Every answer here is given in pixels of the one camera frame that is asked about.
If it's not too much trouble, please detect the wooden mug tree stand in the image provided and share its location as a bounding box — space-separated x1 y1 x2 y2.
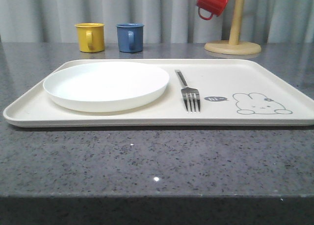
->
204 0 262 55

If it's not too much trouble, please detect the grey pleated curtain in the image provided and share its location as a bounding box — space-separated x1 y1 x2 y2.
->
0 0 314 43

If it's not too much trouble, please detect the blue enamel mug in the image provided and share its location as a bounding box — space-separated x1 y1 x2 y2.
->
116 23 144 53

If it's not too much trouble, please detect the red enamel mug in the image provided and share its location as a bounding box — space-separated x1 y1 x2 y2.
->
196 0 229 21

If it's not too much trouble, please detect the white round plate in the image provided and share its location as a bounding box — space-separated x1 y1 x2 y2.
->
43 61 170 112

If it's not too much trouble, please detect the cream rabbit serving tray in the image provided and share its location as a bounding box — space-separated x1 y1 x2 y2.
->
3 59 314 127

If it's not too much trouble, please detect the yellow enamel mug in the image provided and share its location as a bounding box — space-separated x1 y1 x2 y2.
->
75 23 105 53

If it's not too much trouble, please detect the silver metal fork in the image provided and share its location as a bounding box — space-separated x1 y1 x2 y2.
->
175 70 201 113

